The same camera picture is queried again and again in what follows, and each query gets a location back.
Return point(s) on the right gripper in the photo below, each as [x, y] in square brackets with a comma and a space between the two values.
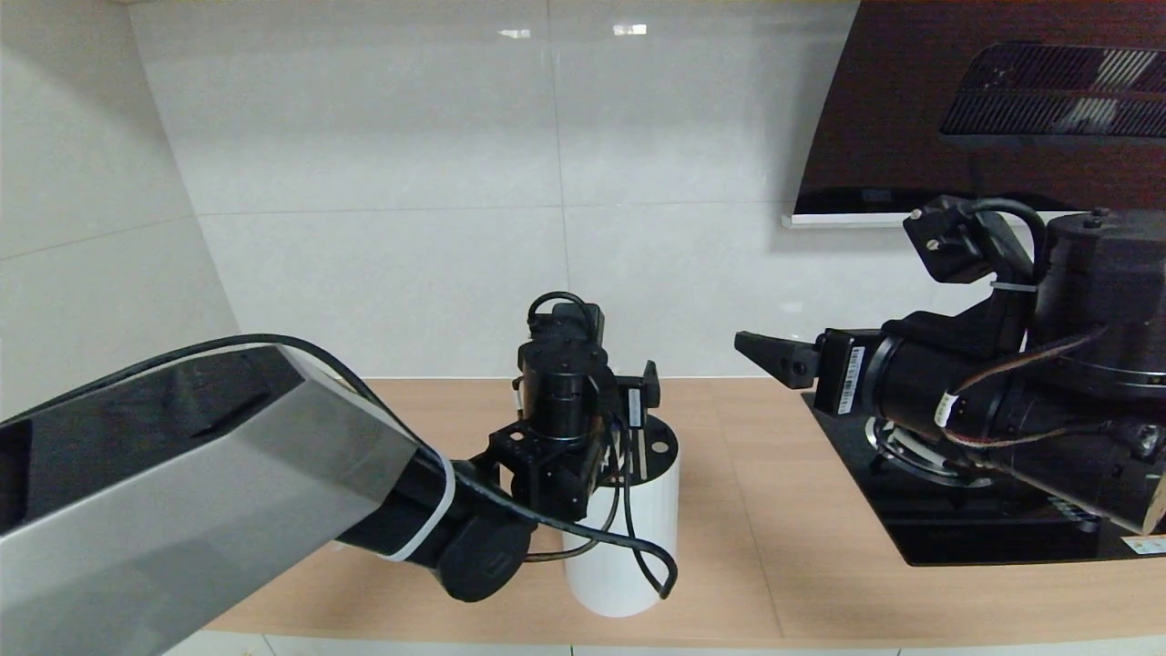
[897, 378]

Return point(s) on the dark glass range hood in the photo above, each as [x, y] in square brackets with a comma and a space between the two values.
[893, 109]

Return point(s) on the white cylindrical utensil holder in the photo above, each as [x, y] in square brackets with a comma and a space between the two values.
[629, 547]

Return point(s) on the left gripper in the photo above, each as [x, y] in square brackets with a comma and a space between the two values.
[565, 387]

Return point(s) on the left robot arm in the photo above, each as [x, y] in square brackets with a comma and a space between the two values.
[182, 510]

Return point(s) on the black glass hob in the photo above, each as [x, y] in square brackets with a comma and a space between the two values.
[956, 528]

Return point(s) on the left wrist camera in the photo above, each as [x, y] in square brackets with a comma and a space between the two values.
[577, 321]

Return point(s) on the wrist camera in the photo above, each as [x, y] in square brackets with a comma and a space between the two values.
[577, 321]
[956, 241]

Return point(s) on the wooden counter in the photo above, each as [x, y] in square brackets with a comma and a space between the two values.
[774, 547]

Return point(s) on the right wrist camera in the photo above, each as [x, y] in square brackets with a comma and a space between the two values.
[956, 241]

